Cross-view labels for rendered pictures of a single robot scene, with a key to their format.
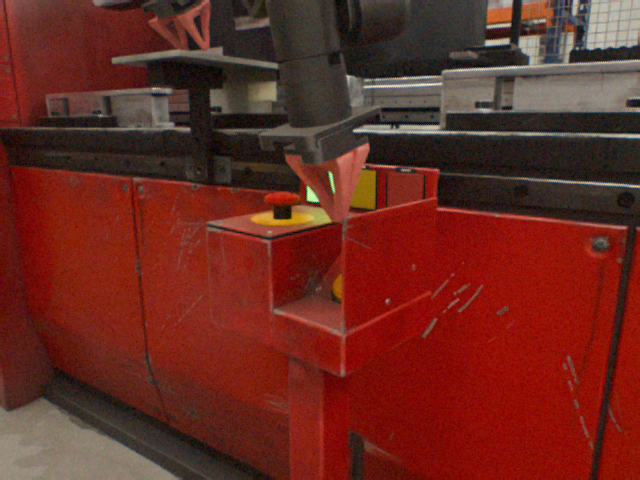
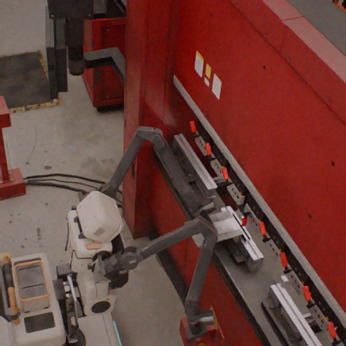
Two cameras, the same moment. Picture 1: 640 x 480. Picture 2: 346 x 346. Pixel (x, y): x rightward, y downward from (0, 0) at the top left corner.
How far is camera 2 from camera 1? 301 cm
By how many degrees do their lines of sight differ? 39
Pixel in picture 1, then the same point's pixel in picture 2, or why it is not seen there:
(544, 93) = (285, 315)
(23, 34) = (169, 109)
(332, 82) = (194, 331)
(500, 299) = not seen: outside the picture
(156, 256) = (192, 252)
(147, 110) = (205, 191)
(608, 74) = (294, 326)
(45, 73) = (176, 121)
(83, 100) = (186, 157)
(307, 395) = not seen: outside the picture
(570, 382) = not seen: outside the picture
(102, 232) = (178, 224)
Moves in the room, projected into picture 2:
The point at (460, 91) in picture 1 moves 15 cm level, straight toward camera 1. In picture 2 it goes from (272, 294) to (252, 310)
